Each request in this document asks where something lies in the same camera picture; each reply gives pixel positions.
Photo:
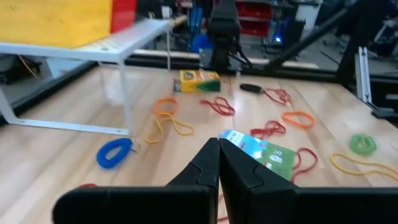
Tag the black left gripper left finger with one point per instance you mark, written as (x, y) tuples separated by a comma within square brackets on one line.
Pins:
[(199, 174)]

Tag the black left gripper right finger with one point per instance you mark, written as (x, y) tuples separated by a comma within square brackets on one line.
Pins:
[(245, 180)]

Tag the yellow green crayon box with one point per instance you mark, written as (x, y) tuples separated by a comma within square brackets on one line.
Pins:
[(267, 155), (196, 84)]

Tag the blue coil wristband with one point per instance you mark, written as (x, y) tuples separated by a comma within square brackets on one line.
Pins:
[(102, 160)]

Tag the green coil wristband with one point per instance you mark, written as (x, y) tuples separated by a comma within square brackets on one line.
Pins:
[(354, 146)]

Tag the red plastic basket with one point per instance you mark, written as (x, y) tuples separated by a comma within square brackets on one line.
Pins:
[(122, 14)]

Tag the yellow plastic basket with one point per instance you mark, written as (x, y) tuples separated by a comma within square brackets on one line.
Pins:
[(46, 21)]

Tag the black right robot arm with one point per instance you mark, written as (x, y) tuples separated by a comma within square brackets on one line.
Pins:
[(224, 31)]

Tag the yellow rubber band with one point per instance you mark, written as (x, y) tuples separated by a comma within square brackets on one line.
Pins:
[(190, 132), (332, 159)]

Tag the orange rubber band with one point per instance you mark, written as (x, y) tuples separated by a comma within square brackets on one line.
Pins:
[(295, 113), (168, 99)]

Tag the black marker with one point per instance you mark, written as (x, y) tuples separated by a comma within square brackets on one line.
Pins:
[(250, 88)]

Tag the blue bin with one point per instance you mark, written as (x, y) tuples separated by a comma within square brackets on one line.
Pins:
[(200, 43)]

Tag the black computer tower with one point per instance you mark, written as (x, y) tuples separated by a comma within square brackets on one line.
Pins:
[(292, 34)]

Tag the white metal shelf riser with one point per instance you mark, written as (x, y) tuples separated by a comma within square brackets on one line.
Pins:
[(102, 51)]

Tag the red storage bins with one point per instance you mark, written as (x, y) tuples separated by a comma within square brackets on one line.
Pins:
[(255, 18)]

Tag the white cabinet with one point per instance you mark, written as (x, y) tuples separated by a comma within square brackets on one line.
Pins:
[(308, 15)]

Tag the black diagonal frame strut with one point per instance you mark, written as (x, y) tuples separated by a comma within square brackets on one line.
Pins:
[(304, 39)]

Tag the aluminium frame post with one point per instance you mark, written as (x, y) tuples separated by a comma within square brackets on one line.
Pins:
[(363, 77)]

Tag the black frame post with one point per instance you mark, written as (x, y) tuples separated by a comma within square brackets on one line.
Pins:
[(351, 37)]

